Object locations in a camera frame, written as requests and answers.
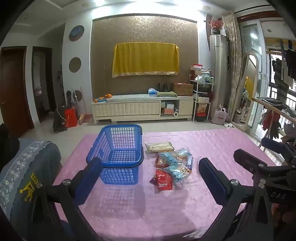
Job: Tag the white metal shelf rack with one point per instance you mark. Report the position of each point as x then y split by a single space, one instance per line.
211 102

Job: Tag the orange printed box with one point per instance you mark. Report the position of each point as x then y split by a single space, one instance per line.
202 107

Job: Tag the round wall niche blue plate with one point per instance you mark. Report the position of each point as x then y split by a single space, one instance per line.
76 33

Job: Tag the purple snack packet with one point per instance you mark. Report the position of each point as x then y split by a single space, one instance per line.
190 162

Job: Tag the round ceiling light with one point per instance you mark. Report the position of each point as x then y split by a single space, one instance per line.
205 8

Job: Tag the arched floor mirror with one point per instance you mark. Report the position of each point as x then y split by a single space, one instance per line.
254 69

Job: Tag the dark upright objects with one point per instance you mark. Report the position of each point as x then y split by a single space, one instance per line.
164 87

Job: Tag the red flower vase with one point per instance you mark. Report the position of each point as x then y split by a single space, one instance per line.
216 25

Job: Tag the red cloth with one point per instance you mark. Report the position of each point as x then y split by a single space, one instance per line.
269 120

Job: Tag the red snack packet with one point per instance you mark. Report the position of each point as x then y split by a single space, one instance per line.
164 182

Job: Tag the blue plastic basket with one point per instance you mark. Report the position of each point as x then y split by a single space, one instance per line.
119 126

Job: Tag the black bag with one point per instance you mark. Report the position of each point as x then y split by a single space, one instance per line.
59 120

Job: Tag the orange flat box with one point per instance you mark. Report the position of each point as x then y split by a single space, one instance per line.
167 111

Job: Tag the grey-blue printed garment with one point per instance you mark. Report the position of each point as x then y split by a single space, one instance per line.
20 176

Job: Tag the cardboard box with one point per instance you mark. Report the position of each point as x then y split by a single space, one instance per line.
183 89

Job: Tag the blue tissue box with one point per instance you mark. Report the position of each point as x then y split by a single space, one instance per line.
152 92

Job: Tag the broom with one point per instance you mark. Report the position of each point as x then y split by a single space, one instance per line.
84 118

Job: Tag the hanging clothes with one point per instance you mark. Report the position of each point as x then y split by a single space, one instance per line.
284 67

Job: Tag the yellow cloth cover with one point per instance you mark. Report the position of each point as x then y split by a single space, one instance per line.
145 60

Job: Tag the blue fruit dish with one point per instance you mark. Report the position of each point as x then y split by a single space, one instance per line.
101 100

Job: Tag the green folded cloth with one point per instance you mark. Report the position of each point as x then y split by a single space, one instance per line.
167 94

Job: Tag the white box stack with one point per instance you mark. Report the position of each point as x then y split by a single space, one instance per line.
197 68

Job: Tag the beige cracker packet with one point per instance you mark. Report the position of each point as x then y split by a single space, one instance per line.
159 146

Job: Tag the paper towel roll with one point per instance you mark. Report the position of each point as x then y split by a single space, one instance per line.
175 113

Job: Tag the red black box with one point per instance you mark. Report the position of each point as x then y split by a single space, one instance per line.
201 116

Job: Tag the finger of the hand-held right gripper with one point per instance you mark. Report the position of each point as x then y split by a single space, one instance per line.
247 158
272 143

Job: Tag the glass sliding door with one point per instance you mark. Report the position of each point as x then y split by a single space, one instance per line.
254 37

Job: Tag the pink tote bag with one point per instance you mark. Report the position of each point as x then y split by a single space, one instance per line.
219 117

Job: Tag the dark wooden door frame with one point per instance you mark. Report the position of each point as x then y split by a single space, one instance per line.
52 81

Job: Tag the black umbrella bundle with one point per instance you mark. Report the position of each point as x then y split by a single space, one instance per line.
68 98

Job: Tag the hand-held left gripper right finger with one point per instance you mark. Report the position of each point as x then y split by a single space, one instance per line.
211 178

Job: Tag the wooden drying rack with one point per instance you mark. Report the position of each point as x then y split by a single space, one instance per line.
277 110

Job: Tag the pink quilted table cover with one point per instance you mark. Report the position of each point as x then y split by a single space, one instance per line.
161 215

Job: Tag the standing air conditioner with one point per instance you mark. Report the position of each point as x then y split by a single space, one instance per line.
219 76

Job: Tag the person's right hand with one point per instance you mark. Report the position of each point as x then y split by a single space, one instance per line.
286 219

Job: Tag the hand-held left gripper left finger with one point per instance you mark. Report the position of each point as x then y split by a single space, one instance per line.
92 172

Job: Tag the brown wooden door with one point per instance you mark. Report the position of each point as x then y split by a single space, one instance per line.
13 92

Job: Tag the cream TV cabinet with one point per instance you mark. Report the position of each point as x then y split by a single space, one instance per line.
129 109

